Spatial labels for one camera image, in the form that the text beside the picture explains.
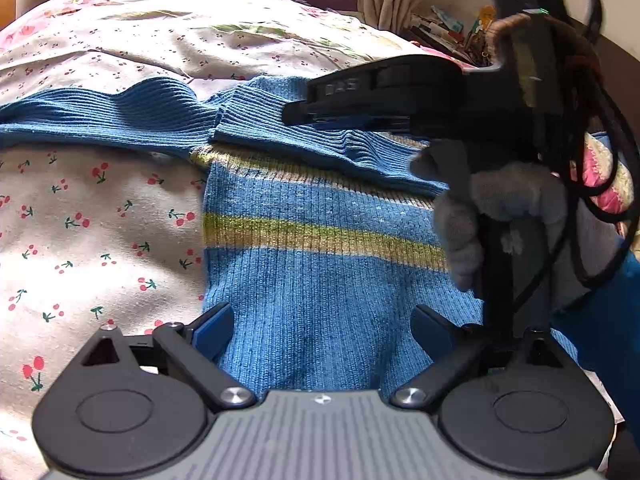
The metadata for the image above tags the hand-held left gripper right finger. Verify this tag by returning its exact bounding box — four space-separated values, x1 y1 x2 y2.
390 304 567 408

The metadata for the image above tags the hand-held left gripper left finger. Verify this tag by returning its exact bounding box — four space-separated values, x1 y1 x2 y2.
80 302 258 408

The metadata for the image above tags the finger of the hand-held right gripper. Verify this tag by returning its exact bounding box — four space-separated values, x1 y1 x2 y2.
281 100 415 132

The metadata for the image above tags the blue striped knit sweater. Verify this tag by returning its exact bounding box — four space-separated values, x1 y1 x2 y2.
0 75 591 396

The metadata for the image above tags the person's right forearm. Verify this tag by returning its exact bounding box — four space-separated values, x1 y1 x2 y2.
550 195 640 421

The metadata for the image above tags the person's right hand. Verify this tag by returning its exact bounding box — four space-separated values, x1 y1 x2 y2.
409 141 572 292

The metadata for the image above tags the stack of books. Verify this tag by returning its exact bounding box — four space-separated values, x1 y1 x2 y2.
407 5 498 67

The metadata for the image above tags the pink crocheted blanket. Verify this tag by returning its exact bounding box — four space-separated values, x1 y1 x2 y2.
582 132 638 226

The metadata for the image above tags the cherry print bedsheet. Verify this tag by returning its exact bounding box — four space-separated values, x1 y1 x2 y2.
0 25 416 480

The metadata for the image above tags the floral printed quilt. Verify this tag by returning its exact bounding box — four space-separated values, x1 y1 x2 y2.
0 0 416 86

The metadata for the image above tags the wooden cabinet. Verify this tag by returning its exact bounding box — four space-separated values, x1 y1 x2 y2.
0 0 23 31

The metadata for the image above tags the black cable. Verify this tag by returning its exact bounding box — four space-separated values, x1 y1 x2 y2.
520 0 640 341

